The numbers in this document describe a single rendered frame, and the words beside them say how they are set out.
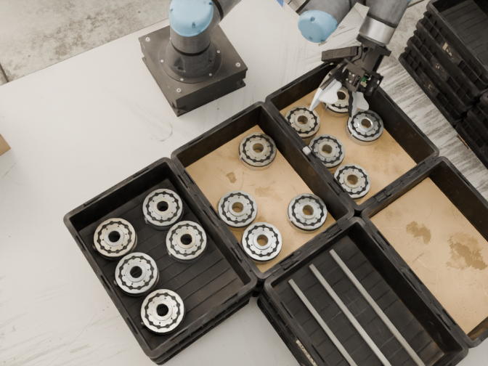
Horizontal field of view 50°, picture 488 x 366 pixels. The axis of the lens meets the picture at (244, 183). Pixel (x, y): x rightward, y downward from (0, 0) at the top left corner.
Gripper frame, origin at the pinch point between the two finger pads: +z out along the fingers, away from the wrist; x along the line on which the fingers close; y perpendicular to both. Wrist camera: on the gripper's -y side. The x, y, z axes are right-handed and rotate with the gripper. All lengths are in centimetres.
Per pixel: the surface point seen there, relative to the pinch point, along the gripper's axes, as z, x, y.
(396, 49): -6, 131, -89
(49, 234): 60, -47, -33
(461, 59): -18, 93, -31
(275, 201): 27.5, -2.3, -1.5
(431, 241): 20.7, 28.7, 26.8
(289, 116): 9.3, 5.3, -17.2
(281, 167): 20.9, 1.6, -8.3
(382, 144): 6.7, 27.2, -0.2
